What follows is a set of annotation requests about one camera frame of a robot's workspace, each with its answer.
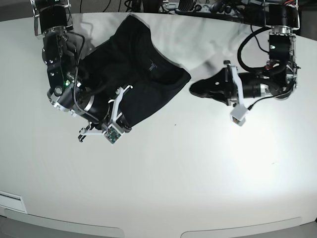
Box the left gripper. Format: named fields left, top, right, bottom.
left=189, top=60, right=270, bottom=106

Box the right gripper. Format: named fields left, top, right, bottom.
left=56, top=85, right=133, bottom=141

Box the black T-shirt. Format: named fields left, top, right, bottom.
left=80, top=15, right=191, bottom=130

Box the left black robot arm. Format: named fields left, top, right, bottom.
left=189, top=0, right=300, bottom=106

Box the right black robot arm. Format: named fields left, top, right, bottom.
left=30, top=0, right=133, bottom=144

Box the black equipment clutter behind table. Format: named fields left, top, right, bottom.
left=79, top=0, right=302, bottom=25

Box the white label plate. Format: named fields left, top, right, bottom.
left=0, top=191, right=27, bottom=214

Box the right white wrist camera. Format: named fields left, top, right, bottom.
left=103, top=125, right=122, bottom=144

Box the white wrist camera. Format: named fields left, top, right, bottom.
left=103, top=125, right=122, bottom=144
left=230, top=104, right=249, bottom=126

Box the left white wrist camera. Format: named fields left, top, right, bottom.
left=230, top=104, right=249, bottom=126

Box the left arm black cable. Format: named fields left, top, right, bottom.
left=237, top=26, right=273, bottom=75

